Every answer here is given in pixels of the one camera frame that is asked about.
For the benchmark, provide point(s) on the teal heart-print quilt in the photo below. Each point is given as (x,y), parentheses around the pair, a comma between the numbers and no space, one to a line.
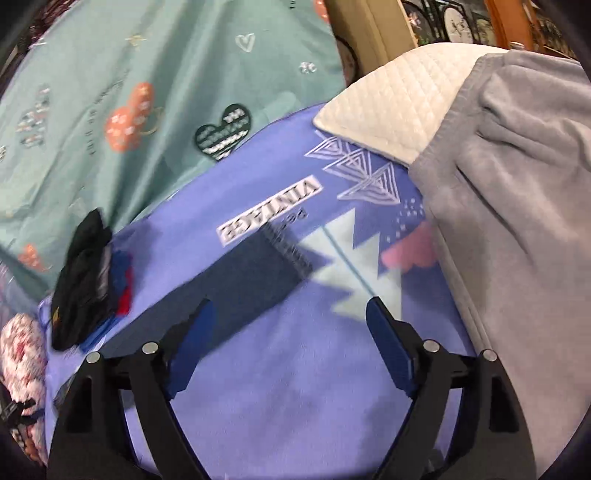
(121,103)

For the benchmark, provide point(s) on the folded black garment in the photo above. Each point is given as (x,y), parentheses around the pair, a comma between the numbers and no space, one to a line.
(83,298)

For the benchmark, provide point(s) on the purple patterned bed sheet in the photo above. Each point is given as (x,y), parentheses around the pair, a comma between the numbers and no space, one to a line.
(289,238)

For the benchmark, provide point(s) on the grey fleece blanket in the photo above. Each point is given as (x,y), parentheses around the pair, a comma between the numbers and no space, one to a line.
(506,186)

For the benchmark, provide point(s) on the red floral pillow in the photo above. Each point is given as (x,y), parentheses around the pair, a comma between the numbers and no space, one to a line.
(23,365)

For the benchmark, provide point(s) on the folded red garment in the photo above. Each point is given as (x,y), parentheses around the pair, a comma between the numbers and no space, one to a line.
(125,299)

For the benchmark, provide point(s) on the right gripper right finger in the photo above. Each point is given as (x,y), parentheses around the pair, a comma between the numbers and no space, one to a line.
(464,421)

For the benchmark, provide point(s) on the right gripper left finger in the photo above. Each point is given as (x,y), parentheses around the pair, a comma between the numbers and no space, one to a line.
(91,439)

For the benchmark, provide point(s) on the wooden bed post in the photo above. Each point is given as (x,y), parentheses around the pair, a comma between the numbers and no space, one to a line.
(374,32)

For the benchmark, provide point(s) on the white quilted pillow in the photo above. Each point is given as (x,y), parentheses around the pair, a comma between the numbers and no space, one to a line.
(397,109)

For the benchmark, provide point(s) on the folded blue garment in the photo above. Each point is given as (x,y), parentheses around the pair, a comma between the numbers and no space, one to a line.
(120,262)

